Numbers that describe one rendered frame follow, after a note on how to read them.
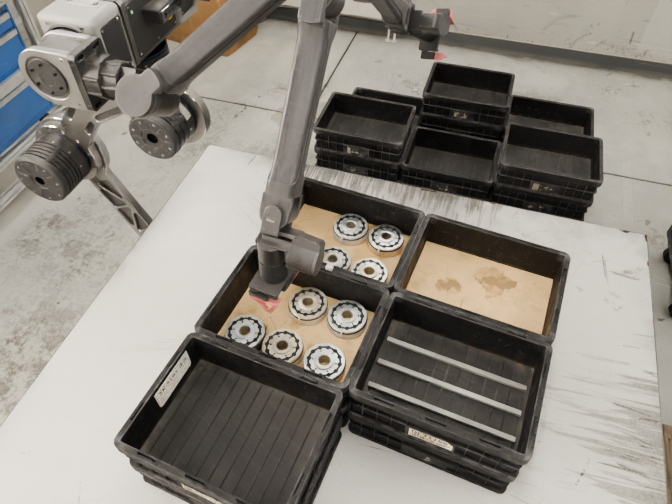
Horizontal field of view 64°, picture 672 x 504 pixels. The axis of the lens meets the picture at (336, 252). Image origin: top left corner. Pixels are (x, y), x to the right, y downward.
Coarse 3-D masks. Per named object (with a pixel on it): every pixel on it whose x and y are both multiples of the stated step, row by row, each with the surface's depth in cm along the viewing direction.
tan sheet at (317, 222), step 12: (300, 216) 167; (312, 216) 167; (324, 216) 167; (336, 216) 167; (300, 228) 164; (312, 228) 164; (324, 228) 164; (372, 228) 164; (324, 240) 161; (336, 240) 161; (348, 252) 158; (360, 252) 158; (384, 264) 155; (396, 264) 155
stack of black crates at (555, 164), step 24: (504, 144) 227; (528, 144) 241; (552, 144) 238; (576, 144) 234; (600, 144) 227; (504, 168) 220; (528, 168) 217; (552, 168) 233; (576, 168) 233; (600, 168) 217; (504, 192) 230; (528, 192) 225; (552, 192) 222; (576, 192) 219; (576, 216) 228
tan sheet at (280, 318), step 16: (288, 288) 149; (240, 304) 146; (256, 304) 146; (272, 320) 142; (288, 320) 142; (368, 320) 142; (224, 336) 139; (304, 336) 139; (320, 336) 139; (304, 352) 136; (352, 352) 136
